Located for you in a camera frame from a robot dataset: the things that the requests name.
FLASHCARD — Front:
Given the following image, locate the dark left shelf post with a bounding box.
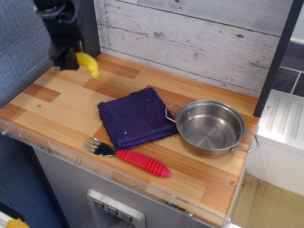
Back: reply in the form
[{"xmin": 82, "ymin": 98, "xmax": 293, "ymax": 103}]
[{"xmin": 79, "ymin": 0, "xmax": 101, "ymax": 57}]

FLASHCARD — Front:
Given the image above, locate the silver dispenser button panel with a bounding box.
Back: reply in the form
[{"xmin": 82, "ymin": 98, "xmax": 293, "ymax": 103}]
[{"xmin": 87, "ymin": 189, "xmax": 146, "ymax": 228}]

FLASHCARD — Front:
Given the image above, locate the red handled metal fork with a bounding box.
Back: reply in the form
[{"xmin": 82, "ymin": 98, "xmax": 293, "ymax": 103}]
[{"xmin": 83, "ymin": 136, "xmax": 171, "ymax": 178}]

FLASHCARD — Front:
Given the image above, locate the purple folded towel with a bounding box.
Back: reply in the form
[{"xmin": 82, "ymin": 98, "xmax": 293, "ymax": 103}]
[{"xmin": 97, "ymin": 87, "xmax": 178, "ymax": 150}]

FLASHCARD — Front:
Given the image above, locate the yellow object bottom left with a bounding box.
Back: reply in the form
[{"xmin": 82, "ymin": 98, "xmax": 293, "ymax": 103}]
[{"xmin": 0, "ymin": 214, "xmax": 29, "ymax": 228}]

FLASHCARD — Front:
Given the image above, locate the stainless steel pot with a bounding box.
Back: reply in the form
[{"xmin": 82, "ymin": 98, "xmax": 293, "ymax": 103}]
[{"xmin": 165, "ymin": 100, "xmax": 260, "ymax": 159}]

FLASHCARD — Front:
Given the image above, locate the yellow toy banana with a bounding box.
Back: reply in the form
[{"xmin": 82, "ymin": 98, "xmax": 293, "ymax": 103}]
[{"xmin": 75, "ymin": 52, "xmax": 99, "ymax": 78}]

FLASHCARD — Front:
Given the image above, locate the clear acrylic edge guard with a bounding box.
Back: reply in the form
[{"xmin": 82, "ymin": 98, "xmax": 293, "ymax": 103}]
[{"xmin": 0, "ymin": 117, "xmax": 247, "ymax": 228}]

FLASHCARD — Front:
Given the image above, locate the dark shelf post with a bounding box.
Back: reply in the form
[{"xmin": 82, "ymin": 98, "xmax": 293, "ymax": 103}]
[
  {"xmin": 253, "ymin": 0, "xmax": 304, "ymax": 118},
  {"xmin": 79, "ymin": 0, "xmax": 101, "ymax": 57}
]

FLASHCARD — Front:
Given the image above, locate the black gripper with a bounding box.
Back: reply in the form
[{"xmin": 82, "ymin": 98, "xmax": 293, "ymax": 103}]
[{"xmin": 42, "ymin": 2, "xmax": 83, "ymax": 71}]

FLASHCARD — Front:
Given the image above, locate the dark right shelf post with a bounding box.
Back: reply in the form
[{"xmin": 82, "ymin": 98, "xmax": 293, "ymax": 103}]
[{"xmin": 253, "ymin": 0, "xmax": 304, "ymax": 118}]

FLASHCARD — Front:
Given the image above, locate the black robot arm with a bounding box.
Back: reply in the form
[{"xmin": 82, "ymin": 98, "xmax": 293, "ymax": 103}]
[{"xmin": 34, "ymin": 0, "xmax": 83, "ymax": 71}]

